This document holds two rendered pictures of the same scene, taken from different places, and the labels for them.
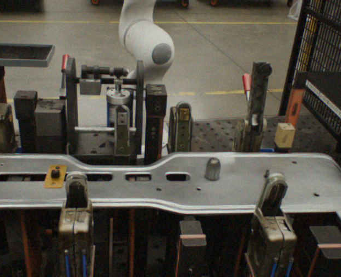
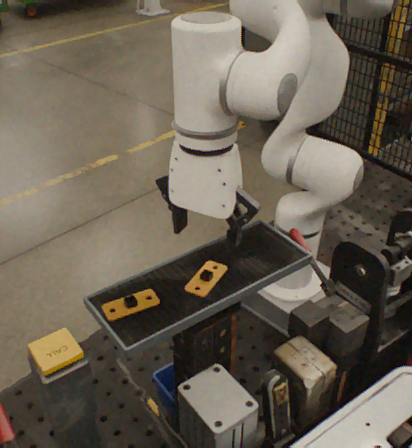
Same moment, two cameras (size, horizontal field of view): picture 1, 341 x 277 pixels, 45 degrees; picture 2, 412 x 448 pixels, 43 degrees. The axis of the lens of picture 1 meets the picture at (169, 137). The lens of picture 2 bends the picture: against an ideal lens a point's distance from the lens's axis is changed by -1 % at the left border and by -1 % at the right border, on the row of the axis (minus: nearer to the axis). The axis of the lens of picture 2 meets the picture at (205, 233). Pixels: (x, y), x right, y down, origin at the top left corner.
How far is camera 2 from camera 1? 95 cm
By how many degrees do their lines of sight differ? 25
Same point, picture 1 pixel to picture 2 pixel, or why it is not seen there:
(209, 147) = (327, 249)
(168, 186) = not seen: outside the picture
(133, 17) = (296, 137)
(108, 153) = (396, 334)
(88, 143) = not seen: hidden behind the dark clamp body
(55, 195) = not seen: outside the picture
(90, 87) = (404, 273)
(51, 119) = (359, 331)
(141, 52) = (338, 185)
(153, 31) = (344, 153)
